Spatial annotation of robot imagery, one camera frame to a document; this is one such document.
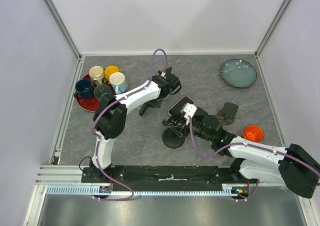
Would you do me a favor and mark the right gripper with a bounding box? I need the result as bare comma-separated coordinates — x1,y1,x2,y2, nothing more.
167,115,214,143

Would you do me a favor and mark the black round-base phone stand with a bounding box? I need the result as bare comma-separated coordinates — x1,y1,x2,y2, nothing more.
162,126,186,149

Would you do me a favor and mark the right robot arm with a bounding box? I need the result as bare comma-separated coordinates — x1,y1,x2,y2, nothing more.
162,105,320,198

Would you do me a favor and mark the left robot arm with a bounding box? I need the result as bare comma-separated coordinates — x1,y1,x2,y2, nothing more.
92,74,182,182

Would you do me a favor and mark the black folding phone stand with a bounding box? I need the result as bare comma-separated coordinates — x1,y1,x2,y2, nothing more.
158,67,175,80

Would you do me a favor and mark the wooden-base phone stand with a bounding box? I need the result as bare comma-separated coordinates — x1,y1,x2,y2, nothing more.
216,102,239,125

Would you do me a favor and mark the light blue mug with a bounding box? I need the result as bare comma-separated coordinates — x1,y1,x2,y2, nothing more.
109,72,128,94

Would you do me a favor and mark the yellow mug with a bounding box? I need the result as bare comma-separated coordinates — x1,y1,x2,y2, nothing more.
102,65,120,84

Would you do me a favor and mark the dark green glass mug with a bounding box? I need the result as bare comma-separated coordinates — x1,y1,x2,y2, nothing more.
93,84,112,102

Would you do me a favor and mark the cream mug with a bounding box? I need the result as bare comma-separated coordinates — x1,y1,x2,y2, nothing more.
88,65,106,86

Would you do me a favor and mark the dark blue mug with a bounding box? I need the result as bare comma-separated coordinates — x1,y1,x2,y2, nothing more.
73,79,94,99

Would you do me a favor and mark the blue-green ceramic plate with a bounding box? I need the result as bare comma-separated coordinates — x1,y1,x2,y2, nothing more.
219,59,258,88

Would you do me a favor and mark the orange mug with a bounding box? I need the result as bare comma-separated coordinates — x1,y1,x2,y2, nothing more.
241,124,265,142

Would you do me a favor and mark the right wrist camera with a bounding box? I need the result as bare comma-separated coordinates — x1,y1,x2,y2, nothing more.
182,103,197,119

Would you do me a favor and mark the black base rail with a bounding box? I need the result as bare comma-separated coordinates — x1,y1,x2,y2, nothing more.
81,164,261,193

